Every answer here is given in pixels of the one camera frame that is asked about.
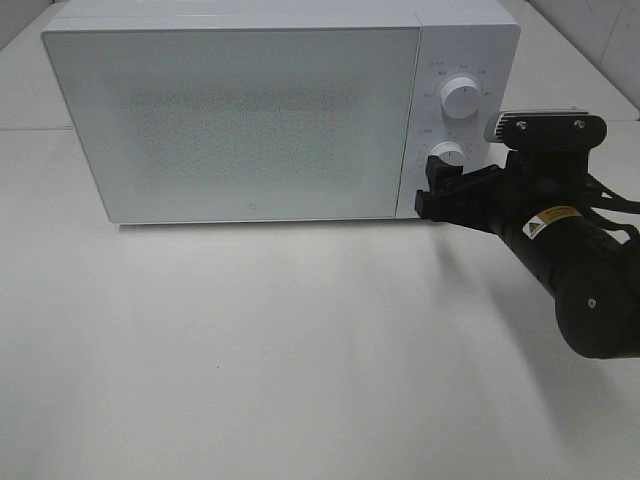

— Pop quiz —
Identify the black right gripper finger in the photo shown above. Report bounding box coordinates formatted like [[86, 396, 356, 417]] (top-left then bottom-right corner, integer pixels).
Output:
[[414, 172, 495, 224], [425, 155, 463, 193]]

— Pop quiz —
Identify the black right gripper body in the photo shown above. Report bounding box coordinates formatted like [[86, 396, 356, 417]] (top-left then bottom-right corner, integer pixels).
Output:
[[464, 114, 607, 235]]

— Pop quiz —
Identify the white microwave knob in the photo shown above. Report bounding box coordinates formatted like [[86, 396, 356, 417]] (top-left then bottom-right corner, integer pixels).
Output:
[[429, 141, 467, 166], [439, 73, 481, 120]]

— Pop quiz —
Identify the white microwave door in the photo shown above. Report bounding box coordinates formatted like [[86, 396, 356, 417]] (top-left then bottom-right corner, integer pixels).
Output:
[[43, 28, 419, 224]]

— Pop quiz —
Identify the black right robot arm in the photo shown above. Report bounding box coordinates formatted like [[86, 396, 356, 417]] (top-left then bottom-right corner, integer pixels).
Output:
[[415, 110, 639, 359]]

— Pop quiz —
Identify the white microwave oven body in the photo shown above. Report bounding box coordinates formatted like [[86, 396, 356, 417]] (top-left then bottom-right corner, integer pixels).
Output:
[[41, 1, 520, 220]]

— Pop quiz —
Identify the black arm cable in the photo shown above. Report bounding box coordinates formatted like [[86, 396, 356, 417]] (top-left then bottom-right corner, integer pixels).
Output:
[[582, 172, 640, 246]]

